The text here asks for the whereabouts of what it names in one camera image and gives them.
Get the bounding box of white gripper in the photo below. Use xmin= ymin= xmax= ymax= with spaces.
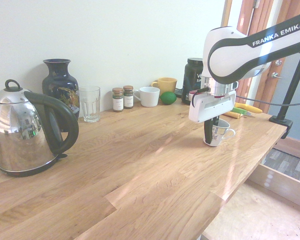
xmin=188 ymin=89 xmax=238 ymax=146

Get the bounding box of small white patterned mug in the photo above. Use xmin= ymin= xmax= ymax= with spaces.
xmin=202 ymin=118 xmax=237 ymax=148

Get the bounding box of yellow mug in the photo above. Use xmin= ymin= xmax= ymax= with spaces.
xmin=150 ymin=77 xmax=178 ymax=97

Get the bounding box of large open wooden drawer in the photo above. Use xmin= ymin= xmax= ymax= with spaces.
xmin=201 ymin=162 xmax=300 ymax=240

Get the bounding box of green lime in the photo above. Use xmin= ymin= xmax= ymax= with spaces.
xmin=159 ymin=91 xmax=178 ymax=105

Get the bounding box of black protein powder tub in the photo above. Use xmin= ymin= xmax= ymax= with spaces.
xmin=181 ymin=57 xmax=205 ymax=106

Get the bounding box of blue grey door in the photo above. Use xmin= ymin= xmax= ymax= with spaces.
xmin=259 ymin=53 xmax=300 ymax=141

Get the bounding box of plain white cup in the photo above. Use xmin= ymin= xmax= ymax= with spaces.
xmin=133 ymin=86 xmax=161 ymax=108

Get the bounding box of spice jar brown lid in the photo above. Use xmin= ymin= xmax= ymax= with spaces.
xmin=111 ymin=87 xmax=124 ymax=113
xmin=123 ymin=85 xmax=135 ymax=110

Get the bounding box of clear drinking glass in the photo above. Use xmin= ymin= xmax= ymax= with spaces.
xmin=78 ymin=85 xmax=102 ymax=123

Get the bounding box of dark blue floral vase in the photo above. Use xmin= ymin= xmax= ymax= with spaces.
xmin=41 ymin=58 xmax=80 ymax=132

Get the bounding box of steel electric kettle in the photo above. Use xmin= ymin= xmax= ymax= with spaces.
xmin=0 ymin=79 xmax=80 ymax=178

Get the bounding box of grey braided robot cable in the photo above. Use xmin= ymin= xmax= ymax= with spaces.
xmin=235 ymin=95 xmax=300 ymax=106

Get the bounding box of black camera clamp mount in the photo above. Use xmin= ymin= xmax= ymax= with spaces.
xmin=269 ymin=51 xmax=300 ymax=140

